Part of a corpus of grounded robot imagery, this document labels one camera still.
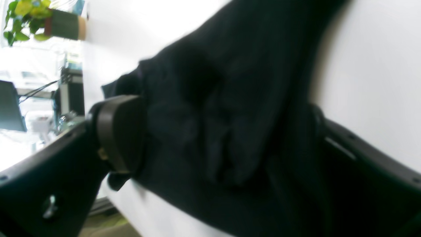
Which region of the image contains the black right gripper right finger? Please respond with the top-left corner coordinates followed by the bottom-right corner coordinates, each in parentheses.
top-left (306, 104), bottom-right (420, 237)

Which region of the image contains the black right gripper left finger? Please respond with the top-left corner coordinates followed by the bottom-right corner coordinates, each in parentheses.
top-left (0, 95), bottom-right (146, 237)

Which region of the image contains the black T-shirt with emoji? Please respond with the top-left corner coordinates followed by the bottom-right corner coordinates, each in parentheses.
top-left (103, 0), bottom-right (345, 237)

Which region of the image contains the potted green plant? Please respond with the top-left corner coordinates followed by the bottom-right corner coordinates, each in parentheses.
top-left (3, 0), bottom-right (87, 47)

